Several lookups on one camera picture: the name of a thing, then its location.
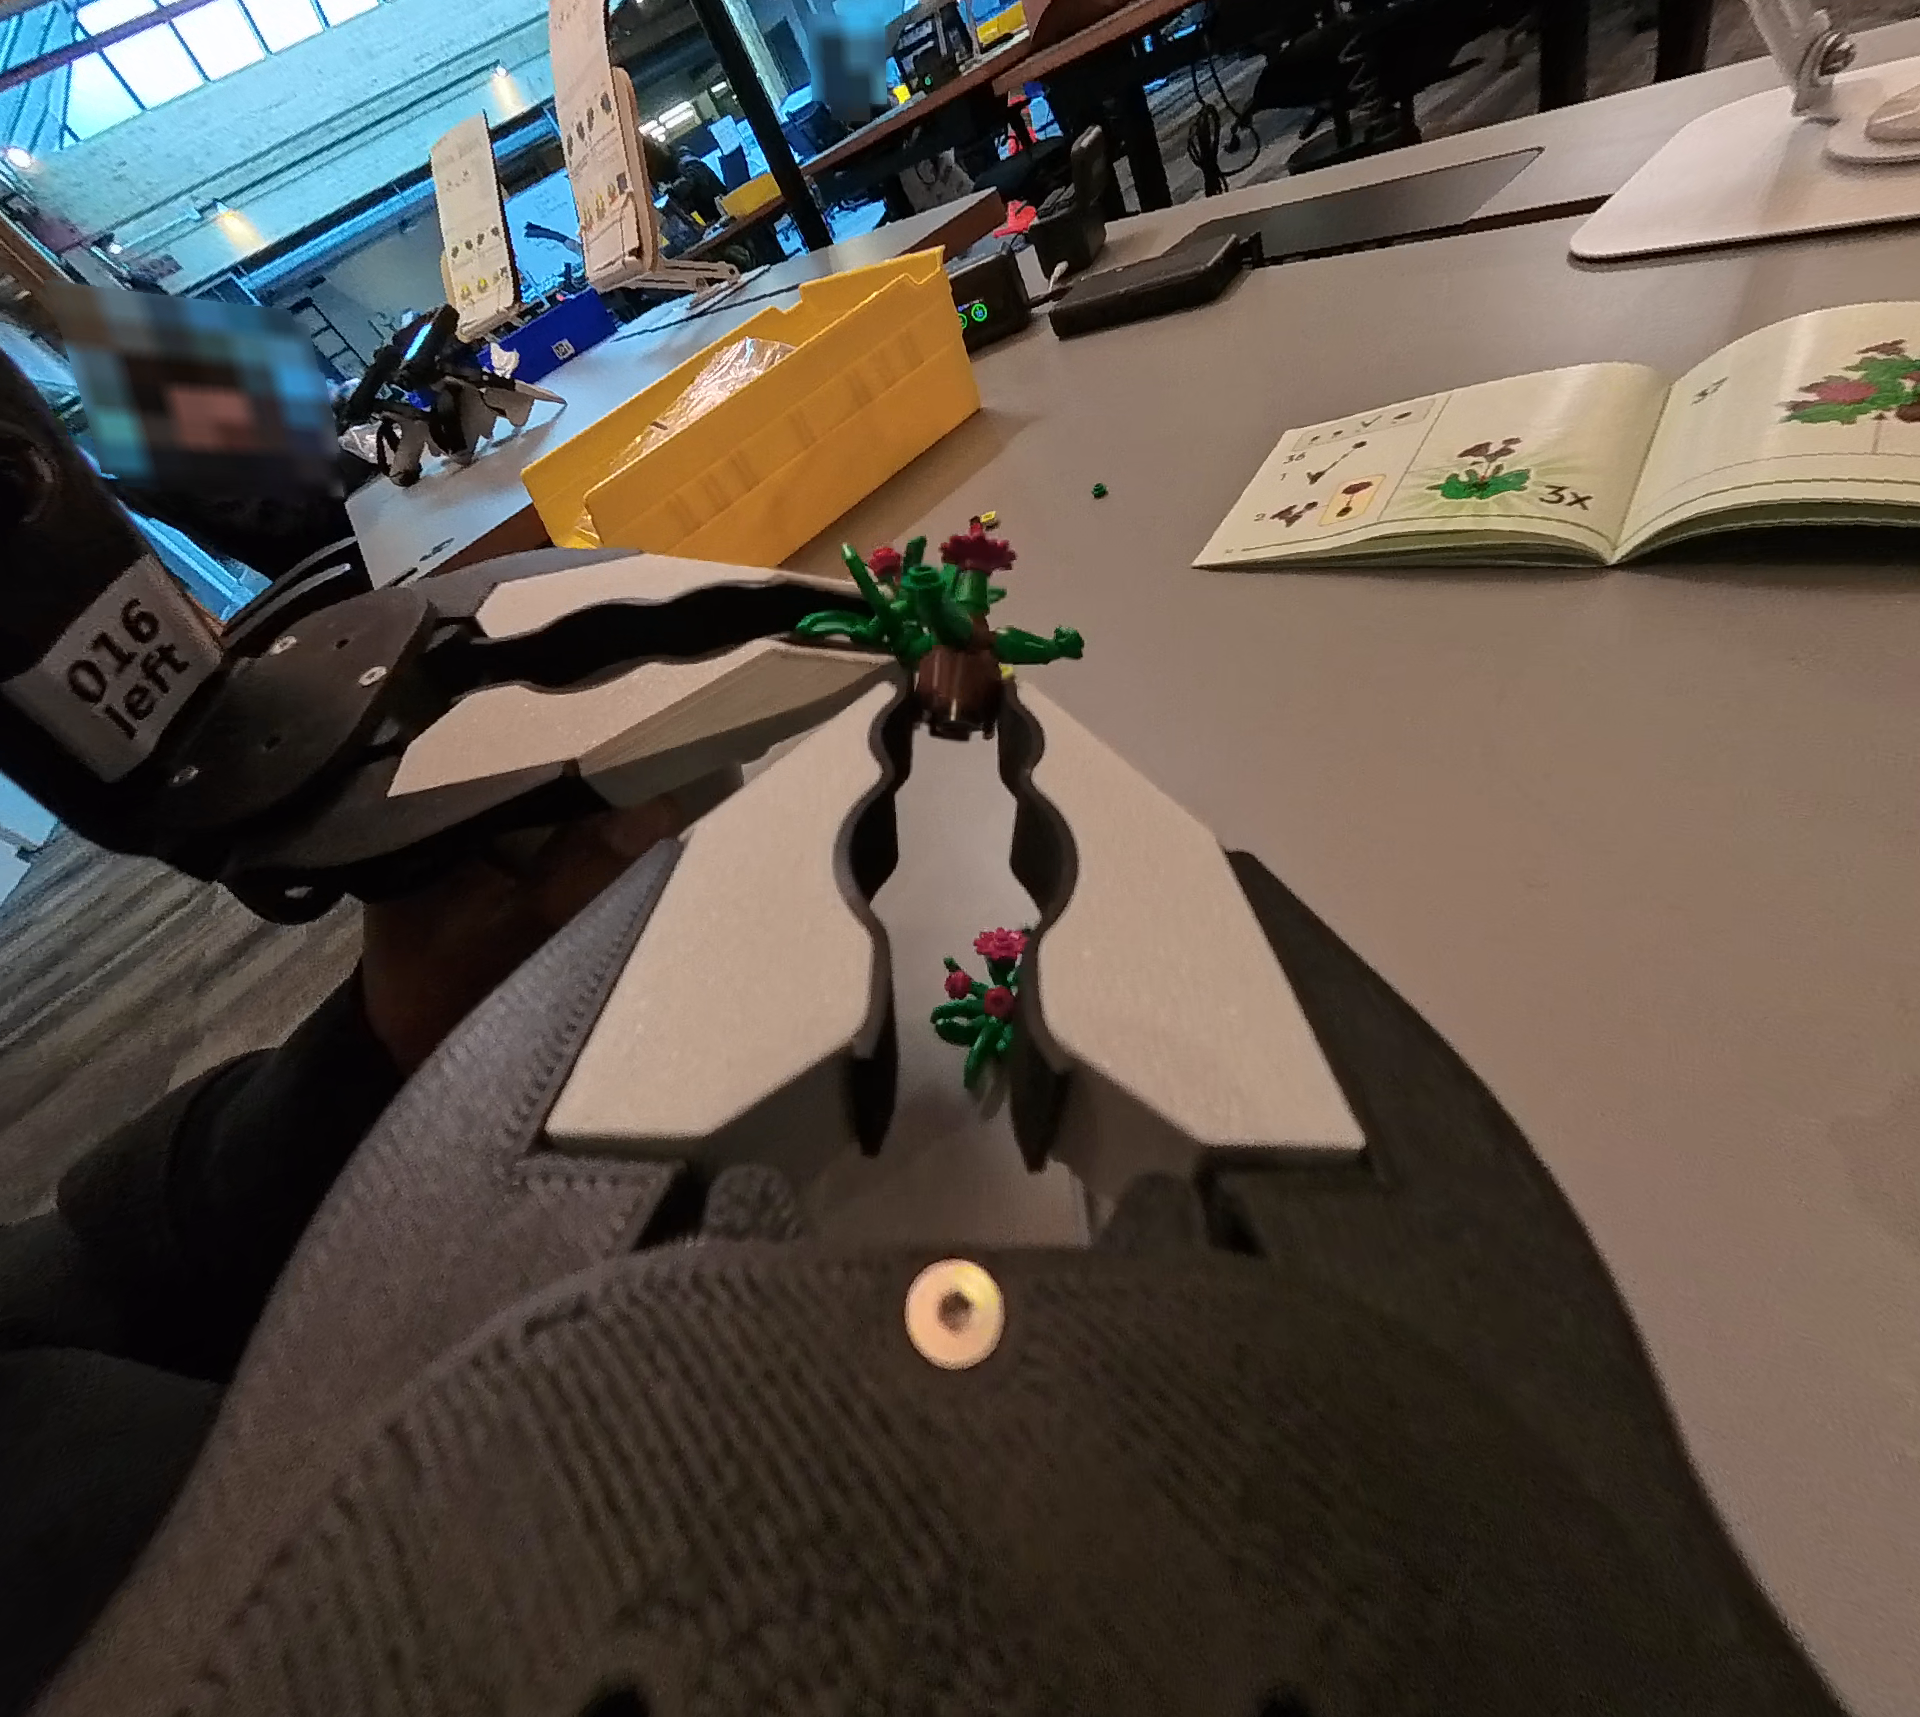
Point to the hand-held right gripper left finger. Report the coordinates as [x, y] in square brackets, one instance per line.
[720, 998]

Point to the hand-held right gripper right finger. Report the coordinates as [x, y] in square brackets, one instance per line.
[1185, 998]

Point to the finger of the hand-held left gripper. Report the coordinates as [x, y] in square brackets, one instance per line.
[645, 593]
[645, 728]

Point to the toy brick cactus pink flower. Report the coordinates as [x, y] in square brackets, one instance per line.
[953, 683]

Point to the person's left forearm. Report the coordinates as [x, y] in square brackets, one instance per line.
[181, 1178]

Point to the person's left hand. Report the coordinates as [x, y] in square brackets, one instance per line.
[481, 923]

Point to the yellow plastic bin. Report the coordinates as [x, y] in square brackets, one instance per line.
[781, 443]

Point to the clear plastic bag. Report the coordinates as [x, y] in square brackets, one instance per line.
[734, 366]

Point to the blue plastic bin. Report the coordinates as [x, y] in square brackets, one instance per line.
[563, 331]

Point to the idle black grey gripper device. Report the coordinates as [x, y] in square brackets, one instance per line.
[451, 397]

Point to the small cream chart board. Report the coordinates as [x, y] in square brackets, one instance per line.
[476, 233]

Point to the black charger with green light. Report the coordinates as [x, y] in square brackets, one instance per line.
[991, 307]

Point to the tall cream chart board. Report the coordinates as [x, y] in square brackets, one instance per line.
[600, 98]

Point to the black pole with round disc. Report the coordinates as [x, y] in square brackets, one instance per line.
[705, 23]

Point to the black power adapter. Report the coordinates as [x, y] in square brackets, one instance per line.
[1073, 204]

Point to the black power brick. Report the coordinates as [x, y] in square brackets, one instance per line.
[1149, 285]

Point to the open instruction booklet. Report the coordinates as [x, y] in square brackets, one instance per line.
[1575, 473]

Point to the long wooden table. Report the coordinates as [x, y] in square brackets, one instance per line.
[1141, 36]

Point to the white monitor stand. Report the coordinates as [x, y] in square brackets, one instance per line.
[1724, 188]

